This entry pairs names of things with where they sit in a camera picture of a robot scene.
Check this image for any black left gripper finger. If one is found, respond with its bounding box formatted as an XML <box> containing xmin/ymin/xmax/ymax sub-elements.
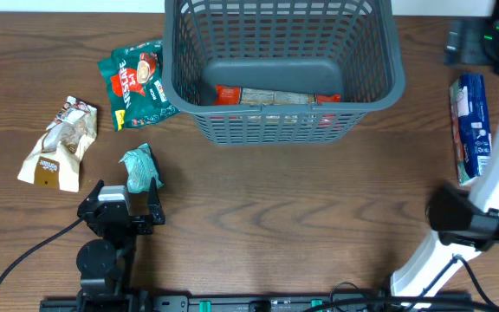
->
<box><xmin>147</xmin><ymin>178</ymin><xmax>162</xmax><ymax>215</ymax></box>
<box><xmin>89</xmin><ymin>179</ymin><xmax>104</xmax><ymax>200</ymax></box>

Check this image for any blue tissue pack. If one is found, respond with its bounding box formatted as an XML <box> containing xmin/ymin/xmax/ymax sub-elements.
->
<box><xmin>449</xmin><ymin>73</ymin><xmax>492</xmax><ymax>186</ymax></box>

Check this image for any orange tan noodle packet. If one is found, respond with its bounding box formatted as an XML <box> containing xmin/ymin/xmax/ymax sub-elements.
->
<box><xmin>213</xmin><ymin>85</ymin><xmax>341</xmax><ymax>125</ymax></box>

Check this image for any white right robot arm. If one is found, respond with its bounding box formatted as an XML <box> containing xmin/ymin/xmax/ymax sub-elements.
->
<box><xmin>389</xmin><ymin>1</ymin><xmax>499</xmax><ymax>311</ymax></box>

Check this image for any teal crumpled snack packet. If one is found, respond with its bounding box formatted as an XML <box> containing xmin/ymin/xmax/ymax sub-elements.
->
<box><xmin>120</xmin><ymin>143</ymin><xmax>164</xmax><ymax>193</ymax></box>

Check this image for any white brown snack bag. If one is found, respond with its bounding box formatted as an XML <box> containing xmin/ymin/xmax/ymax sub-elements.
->
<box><xmin>17</xmin><ymin>96</ymin><xmax>97</xmax><ymax>192</ymax></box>

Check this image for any grey plastic basket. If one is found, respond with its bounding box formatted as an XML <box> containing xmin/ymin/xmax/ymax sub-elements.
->
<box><xmin>162</xmin><ymin>0</ymin><xmax>405</xmax><ymax>145</ymax></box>

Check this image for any green Nescafe coffee bag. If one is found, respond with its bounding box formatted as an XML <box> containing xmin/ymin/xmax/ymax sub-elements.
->
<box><xmin>98</xmin><ymin>40</ymin><xmax>179</xmax><ymax>132</ymax></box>

